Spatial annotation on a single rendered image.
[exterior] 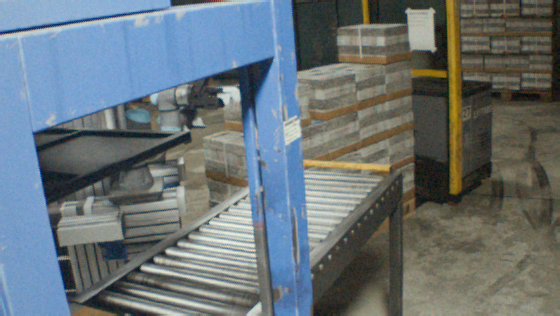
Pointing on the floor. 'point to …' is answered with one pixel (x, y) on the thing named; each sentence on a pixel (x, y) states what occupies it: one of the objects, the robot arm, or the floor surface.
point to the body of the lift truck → (431, 138)
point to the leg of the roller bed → (396, 260)
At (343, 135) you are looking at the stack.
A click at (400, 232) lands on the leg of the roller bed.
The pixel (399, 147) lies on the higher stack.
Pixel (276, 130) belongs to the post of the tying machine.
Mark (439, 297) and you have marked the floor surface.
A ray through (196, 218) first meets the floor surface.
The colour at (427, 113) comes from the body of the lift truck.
